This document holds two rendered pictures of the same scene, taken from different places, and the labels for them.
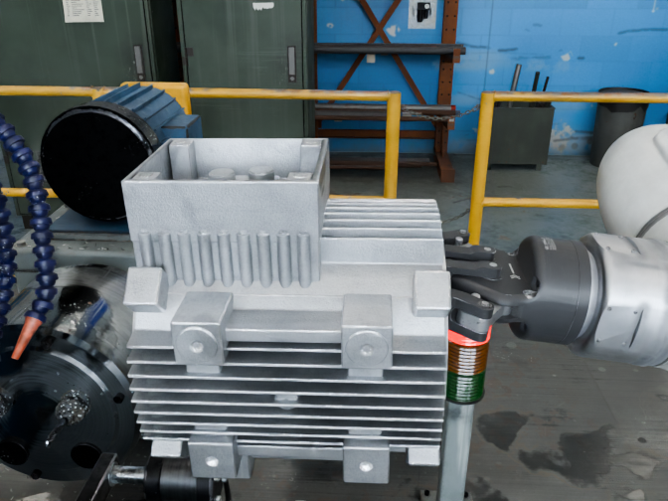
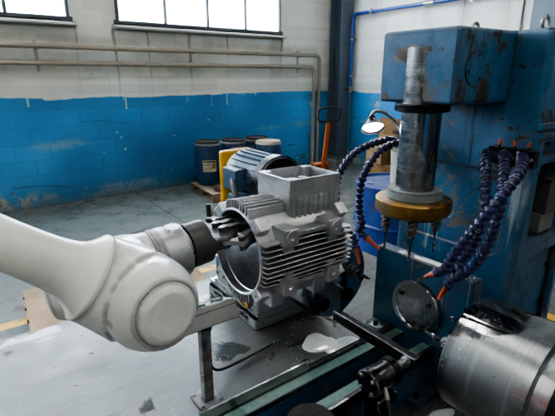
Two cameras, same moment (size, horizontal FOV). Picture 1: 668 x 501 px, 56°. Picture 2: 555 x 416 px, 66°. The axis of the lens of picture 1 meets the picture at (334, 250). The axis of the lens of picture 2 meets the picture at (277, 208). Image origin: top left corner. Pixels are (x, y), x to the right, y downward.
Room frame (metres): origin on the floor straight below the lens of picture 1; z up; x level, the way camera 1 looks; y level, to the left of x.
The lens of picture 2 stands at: (0.99, -0.47, 1.62)
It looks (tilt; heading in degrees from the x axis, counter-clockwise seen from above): 17 degrees down; 140
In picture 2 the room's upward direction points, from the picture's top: straight up
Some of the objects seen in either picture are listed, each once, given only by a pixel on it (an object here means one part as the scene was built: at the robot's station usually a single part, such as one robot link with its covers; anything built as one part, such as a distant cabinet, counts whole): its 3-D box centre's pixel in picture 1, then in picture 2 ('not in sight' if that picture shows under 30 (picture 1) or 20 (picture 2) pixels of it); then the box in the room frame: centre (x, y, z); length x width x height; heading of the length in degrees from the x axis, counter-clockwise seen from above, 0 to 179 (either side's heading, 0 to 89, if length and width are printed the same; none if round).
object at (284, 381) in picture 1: (301, 324); (281, 240); (0.41, 0.02, 1.31); 0.20 x 0.19 x 0.19; 87
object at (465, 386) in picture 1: (461, 376); not in sight; (0.70, -0.17, 1.05); 0.06 x 0.06 x 0.04
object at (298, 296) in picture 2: not in sight; (305, 262); (0.08, 0.41, 1.04); 0.37 x 0.25 x 0.25; 176
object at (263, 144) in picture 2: not in sight; (239, 165); (-4.04, 3.01, 0.37); 1.20 x 0.80 x 0.74; 82
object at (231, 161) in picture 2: not in sight; (249, 209); (-0.21, 0.39, 1.16); 0.33 x 0.26 x 0.42; 176
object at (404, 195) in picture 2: not in sight; (417, 157); (0.43, 0.42, 1.43); 0.18 x 0.18 x 0.48
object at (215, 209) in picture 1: (239, 207); (298, 190); (0.41, 0.07, 1.41); 0.12 x 0.11 x 0.07; 87
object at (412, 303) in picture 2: not in sight; (415, 306); (0.44, 0.48, 1.02); 0.15 x 0.02 x 0.15; 176
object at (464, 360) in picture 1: (464, 348); not in sight; (0.70, -0.17, 1.10); 0.06 x 0.06 x 0.04
